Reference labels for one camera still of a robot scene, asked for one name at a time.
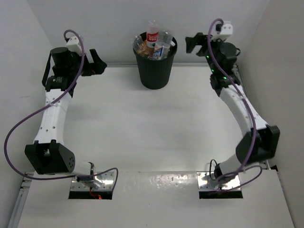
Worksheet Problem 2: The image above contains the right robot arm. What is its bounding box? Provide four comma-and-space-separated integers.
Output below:
185, 33, 280, 182

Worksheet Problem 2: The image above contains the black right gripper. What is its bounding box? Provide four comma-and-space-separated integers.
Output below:
186, 32, 226, 74

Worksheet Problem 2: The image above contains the metal base plate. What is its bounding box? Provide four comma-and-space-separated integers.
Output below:
68, 171, 116, 200
197, 171, 243, 199

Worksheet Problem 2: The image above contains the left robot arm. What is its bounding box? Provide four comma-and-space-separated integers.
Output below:
25, 47, 107, 177

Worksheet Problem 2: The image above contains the orange juice bottle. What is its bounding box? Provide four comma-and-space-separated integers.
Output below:
137, 49, 151, 59

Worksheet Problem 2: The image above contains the small clear red-cap bottle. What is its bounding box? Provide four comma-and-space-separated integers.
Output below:
133, 36, 147, 53

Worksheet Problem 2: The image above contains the large clear red-label bottle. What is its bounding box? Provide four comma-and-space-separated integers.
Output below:
146, 20, 159, 56

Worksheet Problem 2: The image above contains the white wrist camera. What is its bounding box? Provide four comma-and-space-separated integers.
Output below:
66, 36, 82, 55
211, 21, 233, 41

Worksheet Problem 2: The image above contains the black ribbed waste bin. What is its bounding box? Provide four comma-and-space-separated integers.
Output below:
133, 32, 178, 90

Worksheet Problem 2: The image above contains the aluminium table edge rail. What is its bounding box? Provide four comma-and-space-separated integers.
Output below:
107, 62, 209, 67

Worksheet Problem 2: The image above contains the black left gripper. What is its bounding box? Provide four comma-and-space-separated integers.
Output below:
67, 49, 105, 78

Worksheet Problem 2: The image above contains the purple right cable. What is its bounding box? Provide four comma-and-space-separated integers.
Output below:
208, 18, 263, 192

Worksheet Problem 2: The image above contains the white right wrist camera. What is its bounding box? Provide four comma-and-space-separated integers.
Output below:
211, 21, 233, 41

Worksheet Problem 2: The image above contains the clear unlabelled plastic bottle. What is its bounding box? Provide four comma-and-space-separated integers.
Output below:
157, 29, 173, 56

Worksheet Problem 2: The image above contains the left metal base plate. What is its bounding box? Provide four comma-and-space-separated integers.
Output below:
68, 171, 116, 200

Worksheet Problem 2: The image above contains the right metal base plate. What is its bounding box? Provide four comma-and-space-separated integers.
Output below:
197, 171, 243, 199

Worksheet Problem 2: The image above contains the clear bottle blue white label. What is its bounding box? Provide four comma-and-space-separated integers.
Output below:
152, 44, 166, 60

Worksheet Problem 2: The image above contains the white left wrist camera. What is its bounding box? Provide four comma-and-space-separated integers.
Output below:
66, 36, 82, 55

